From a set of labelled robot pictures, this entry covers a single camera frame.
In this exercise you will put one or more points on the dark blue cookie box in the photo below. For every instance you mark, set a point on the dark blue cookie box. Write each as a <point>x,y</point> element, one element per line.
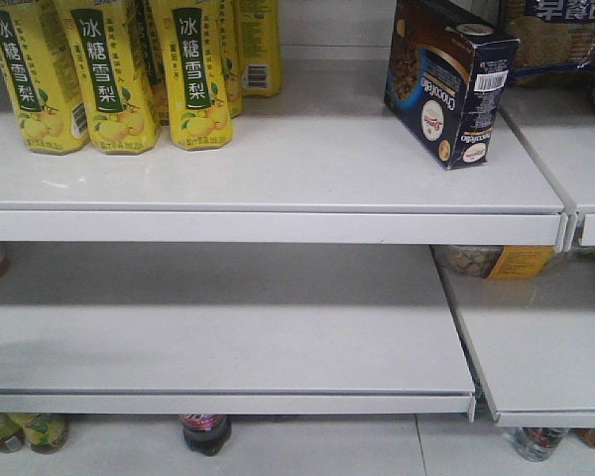
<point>447,71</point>

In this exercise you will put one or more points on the white supermarket shelf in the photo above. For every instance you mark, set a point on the white supermarket shelf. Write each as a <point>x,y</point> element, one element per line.
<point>291,271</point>

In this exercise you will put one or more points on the yellow pear drink bottle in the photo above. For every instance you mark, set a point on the yellow pear drink bottle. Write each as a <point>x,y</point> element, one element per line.
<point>40,76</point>
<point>199,113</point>
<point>260,49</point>
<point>103,39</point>

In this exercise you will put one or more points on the yellow label snack jar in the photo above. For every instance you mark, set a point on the yellow label snack jar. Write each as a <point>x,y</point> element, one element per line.
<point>500,262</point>

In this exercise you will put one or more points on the dark cola bottle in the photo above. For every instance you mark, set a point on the dark cola bottle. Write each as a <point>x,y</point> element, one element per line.
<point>205,433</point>

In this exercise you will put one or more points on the clear red-label bottle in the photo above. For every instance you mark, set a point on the clear red-label bottle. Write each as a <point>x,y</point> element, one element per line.
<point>537,444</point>

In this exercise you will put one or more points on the green tea bottle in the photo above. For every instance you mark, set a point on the green tea bottle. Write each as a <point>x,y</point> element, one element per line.
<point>11,435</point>
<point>45,433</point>

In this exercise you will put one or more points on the blue breakfast biscuit bag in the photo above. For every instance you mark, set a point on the blue breakfast biscuit bag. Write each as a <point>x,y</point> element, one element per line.
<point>557,41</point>

